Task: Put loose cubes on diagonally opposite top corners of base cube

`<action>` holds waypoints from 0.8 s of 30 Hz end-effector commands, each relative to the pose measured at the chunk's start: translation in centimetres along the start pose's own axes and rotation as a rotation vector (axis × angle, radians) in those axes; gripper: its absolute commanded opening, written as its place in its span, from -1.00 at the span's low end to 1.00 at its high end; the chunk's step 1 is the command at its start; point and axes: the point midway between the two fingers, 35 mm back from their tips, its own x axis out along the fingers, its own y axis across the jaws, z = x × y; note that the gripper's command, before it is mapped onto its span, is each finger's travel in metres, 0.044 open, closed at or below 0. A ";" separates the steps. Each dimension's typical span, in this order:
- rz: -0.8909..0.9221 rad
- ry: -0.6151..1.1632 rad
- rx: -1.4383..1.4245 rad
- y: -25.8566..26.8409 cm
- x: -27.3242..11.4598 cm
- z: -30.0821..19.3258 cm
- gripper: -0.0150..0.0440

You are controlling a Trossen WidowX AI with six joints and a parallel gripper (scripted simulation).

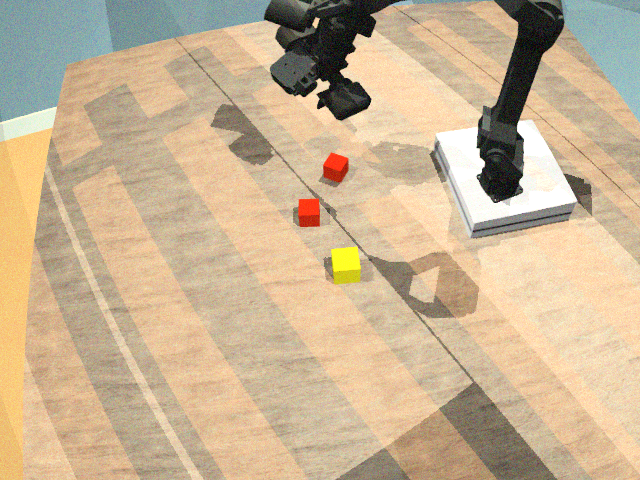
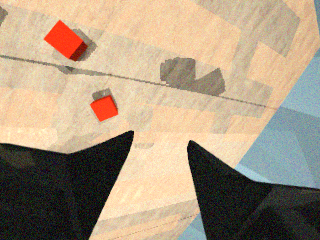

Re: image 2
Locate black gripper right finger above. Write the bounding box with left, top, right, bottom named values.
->
left=187, top=140, right=320, bottom=240

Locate red cube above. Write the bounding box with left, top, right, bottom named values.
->
left=44, top=20, right=88, bottom=62
left=90, top=95, right=118, bottom=122

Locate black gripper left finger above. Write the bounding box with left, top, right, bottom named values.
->
left=0, top=130, right=134, bottom=240

